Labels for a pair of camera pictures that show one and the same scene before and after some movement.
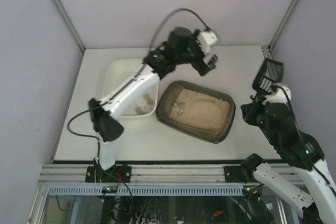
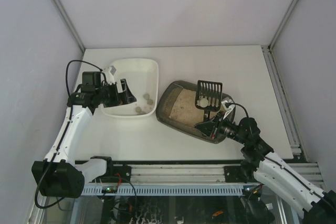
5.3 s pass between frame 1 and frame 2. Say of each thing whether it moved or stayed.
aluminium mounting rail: stayed
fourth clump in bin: stayed
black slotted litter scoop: moved
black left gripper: moved
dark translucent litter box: stayed
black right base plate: stayed
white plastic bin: stayed
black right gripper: moved
